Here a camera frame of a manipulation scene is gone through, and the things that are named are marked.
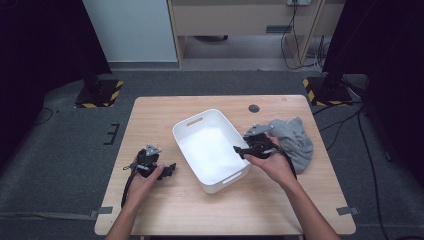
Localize person's right hand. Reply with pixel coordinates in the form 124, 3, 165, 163
244, 135, 298, 192

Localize long black floor cable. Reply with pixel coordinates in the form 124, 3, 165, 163
313, 99, 391, 240

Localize black stand base striped edge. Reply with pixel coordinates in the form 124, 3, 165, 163
74, 78, 125, 109
302, 75, 354, 108

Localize white cabinet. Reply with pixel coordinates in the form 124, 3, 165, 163
81, 0, 179, 64

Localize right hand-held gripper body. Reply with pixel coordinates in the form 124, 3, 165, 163
243, 123, 282, 160

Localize black hanging cable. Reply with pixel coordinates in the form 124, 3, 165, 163
279, 0, 323, 71

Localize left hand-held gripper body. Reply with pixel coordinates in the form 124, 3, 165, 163
128, 143, 163, 179

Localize short black floor cable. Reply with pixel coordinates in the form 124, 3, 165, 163
32, 107, 55, 127

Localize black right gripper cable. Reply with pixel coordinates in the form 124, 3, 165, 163
275, 146, 298, 181

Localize grey pants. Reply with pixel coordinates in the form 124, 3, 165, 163
266, 116, 315, 175

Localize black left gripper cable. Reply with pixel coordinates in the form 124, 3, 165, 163
120, 163, 141, 209

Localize white plastic basket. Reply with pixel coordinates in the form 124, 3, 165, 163
172, 108, 251, 195

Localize person's left hand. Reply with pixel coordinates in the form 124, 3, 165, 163
124, 164, 165, 210

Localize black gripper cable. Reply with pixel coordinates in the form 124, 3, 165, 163
275, 146, 298, 181
120, 163, 141, 209

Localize grey tape strip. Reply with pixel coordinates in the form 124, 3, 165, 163
88, 206, 115, 220
335, 206, 361, 217

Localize black curtain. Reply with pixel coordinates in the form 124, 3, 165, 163
321, 0, 424, 188
0, 0, 113, 171

